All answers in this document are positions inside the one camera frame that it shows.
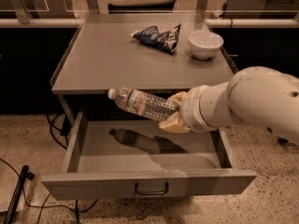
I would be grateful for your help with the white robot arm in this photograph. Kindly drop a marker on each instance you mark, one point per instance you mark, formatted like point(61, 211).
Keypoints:
point(257, 96)

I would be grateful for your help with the metal drawer handle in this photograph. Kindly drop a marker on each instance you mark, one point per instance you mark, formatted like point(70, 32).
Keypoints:
point(151, 190)

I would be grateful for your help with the black stand leg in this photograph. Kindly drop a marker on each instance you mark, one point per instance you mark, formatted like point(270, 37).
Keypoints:
point(22, 176)

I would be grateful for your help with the clear plastic water bottle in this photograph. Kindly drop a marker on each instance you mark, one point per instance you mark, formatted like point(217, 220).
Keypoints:
point(143, 104)

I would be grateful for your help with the black chair back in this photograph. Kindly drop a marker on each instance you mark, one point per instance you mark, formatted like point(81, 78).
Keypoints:
point(160, 6)

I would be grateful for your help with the white horizontal rail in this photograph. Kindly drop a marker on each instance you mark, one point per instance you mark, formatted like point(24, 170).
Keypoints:
point(213, 23)

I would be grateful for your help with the white ceramic bowl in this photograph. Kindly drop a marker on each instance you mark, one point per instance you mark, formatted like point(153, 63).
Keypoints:
point(205, 45)

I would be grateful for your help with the blue crumpled chip bag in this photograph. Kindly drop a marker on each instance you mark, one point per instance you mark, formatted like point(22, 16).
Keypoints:
point(166, 41)

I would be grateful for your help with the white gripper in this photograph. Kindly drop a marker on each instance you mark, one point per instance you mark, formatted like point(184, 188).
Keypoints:
point(191, 111)

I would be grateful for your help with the grey metal cabinet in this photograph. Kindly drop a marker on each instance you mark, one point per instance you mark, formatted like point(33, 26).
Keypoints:
point(105, 56)

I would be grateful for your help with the open grey top drawer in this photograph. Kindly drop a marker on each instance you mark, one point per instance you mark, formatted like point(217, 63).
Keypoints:
point(105, 159)

